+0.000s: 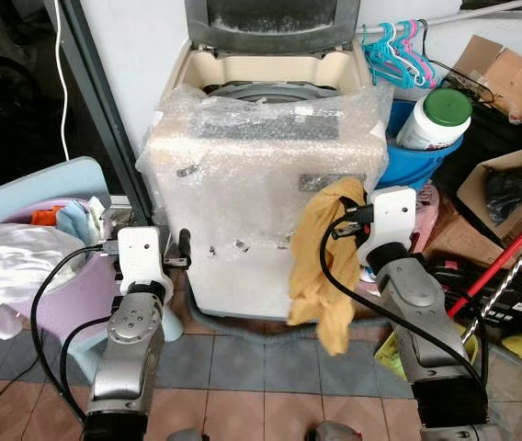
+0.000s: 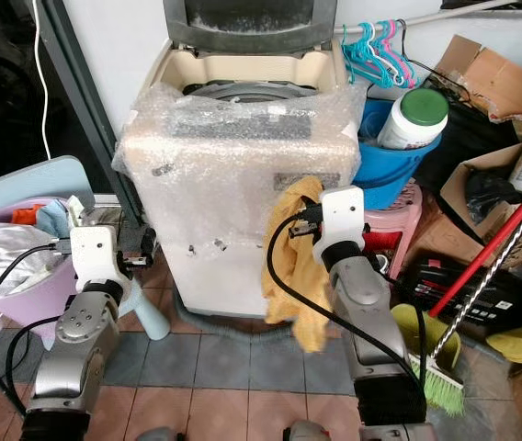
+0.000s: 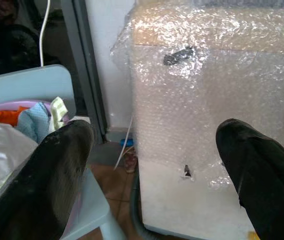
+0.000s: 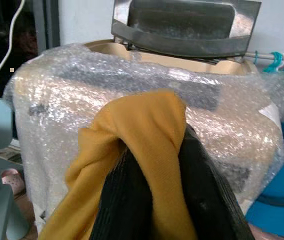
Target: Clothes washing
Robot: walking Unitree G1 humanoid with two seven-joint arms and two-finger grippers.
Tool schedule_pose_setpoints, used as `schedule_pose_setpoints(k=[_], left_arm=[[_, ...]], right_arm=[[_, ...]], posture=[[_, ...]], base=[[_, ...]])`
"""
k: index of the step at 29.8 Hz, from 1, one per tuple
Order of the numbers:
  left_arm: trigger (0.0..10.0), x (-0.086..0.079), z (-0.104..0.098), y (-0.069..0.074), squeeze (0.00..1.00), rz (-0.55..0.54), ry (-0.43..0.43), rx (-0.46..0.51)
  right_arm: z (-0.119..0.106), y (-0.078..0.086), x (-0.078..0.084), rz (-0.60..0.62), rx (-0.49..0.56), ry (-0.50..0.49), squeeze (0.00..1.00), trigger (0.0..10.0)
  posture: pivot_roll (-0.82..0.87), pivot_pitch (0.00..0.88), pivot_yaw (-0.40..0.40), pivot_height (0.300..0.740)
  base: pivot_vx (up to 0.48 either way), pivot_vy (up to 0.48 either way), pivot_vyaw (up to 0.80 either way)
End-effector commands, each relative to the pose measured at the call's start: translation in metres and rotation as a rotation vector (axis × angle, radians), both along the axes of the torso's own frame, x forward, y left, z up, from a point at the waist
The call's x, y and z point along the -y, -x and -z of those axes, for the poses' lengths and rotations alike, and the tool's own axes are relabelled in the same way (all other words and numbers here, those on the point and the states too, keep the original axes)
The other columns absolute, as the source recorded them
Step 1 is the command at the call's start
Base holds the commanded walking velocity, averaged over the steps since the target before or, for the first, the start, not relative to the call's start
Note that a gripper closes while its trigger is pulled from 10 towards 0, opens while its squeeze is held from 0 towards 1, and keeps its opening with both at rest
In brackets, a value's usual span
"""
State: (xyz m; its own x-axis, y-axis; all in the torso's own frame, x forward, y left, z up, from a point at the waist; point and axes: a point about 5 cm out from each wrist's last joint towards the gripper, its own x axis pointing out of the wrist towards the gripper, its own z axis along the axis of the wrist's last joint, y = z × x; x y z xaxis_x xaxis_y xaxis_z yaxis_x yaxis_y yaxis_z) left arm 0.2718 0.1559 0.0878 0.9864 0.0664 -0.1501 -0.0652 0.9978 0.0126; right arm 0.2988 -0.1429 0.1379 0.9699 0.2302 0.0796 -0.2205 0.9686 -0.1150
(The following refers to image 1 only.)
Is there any yellow cloth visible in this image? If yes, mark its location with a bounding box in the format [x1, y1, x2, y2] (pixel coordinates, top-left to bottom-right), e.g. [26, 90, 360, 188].
[286, 175, 369, 357]

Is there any bubble-wrapped white washing machine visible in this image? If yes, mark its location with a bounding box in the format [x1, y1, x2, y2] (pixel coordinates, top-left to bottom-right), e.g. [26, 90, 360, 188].
[138, 37, 392, 322]

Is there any pink plastic stool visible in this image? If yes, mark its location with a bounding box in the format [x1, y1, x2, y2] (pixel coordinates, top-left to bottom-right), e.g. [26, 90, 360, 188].
[410, 181, 442, 255]

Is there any blue plastic basin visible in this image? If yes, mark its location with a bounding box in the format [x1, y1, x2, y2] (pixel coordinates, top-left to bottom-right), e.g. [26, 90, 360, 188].
[377, 98, 465, 190]

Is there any light blue cloth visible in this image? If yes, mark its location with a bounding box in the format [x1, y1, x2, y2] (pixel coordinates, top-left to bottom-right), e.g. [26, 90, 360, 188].
[55, 199, 97, 245]

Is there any lilac laundry basin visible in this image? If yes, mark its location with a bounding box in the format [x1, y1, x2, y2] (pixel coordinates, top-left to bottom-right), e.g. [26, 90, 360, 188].
[3, 195, 166, 347]

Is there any white bottle with green cap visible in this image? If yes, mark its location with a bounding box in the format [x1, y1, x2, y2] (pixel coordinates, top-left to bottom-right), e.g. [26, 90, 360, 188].
[395, 87, 474, 152]

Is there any open brown cardboard box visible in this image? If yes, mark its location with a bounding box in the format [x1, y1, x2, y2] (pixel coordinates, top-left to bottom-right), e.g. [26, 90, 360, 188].
[456, 138, 522, 247]

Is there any orange cloth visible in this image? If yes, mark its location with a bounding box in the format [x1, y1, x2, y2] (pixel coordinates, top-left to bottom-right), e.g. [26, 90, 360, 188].
[28, 205, 65, 229]

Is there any yellow-green dustpan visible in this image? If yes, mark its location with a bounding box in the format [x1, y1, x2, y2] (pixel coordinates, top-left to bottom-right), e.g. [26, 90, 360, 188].
[375, 329, 411, 379]

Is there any white garment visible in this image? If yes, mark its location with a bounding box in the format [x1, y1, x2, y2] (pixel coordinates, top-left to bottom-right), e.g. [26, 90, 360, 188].
[0, 222, 88, 338]

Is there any black plastic bag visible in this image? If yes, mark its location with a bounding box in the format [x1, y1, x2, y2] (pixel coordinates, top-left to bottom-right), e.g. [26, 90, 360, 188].
[482, 169, 522, 222]

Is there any teal plastic hanger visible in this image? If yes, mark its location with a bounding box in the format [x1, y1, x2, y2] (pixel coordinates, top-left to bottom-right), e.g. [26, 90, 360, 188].
[361, 22, 420, 90]

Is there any pink plastic hanger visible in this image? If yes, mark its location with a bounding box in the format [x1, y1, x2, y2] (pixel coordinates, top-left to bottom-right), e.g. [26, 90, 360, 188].
[395, 19, 438, 85]

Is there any black case with labels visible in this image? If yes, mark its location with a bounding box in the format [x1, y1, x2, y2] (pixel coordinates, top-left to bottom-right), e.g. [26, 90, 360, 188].
[425, 255, 522, 339]

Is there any grey left robot leg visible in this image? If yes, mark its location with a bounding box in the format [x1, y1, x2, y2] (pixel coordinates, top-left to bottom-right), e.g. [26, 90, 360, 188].
[166, 426, 203, 441]

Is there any grey robot leg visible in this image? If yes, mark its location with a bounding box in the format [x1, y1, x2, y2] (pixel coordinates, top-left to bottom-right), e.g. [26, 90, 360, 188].
[306, 420, 364, 441]
[166, 426, 203, 441]

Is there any folded brown cardboard box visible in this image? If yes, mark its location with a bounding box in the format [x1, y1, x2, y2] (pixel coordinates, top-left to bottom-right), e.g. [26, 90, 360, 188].
[448, 34, 522, 126]

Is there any grey right robot leg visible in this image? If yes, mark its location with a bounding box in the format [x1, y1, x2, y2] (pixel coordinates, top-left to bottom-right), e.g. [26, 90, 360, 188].
[306, 420, 364, 441]

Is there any grey washer lid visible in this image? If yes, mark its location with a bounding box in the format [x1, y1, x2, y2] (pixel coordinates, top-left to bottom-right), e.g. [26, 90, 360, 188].
[184, 0, 364, 55]

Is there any white hanger rod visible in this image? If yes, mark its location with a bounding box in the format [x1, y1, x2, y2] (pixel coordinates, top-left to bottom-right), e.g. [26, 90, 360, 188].
[357, 0, 522, 34]

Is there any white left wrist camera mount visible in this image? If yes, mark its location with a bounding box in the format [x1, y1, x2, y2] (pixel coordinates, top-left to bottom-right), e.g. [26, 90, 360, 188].
[116, 226, 176, 297]

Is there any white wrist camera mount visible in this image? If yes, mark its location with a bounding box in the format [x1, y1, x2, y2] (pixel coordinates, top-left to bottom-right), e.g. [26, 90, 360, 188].
[357, 186, 419, 269]
[116, 226, 176, 297]

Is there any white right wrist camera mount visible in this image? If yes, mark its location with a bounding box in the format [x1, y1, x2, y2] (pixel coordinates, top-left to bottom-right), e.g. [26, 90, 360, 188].
[357, 186, 419, 269]

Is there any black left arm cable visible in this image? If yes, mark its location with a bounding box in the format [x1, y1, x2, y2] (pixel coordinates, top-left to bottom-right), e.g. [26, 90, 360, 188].
[28, 241, 120, 425]

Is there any red mop handle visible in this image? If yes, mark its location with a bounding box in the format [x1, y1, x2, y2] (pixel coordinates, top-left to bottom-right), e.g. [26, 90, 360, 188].
[446, 197, 522, 319]

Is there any silver spiral broom handle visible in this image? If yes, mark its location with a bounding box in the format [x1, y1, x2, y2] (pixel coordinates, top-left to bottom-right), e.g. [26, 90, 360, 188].
[460, 214, 522, 347]

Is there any black door frame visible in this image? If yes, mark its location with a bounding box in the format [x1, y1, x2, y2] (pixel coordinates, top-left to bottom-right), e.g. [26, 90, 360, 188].
[53, 0, 157, 227]

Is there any white hanging cable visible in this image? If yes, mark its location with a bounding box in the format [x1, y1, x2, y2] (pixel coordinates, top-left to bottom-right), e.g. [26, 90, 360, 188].
[51, 0, 72, 163]

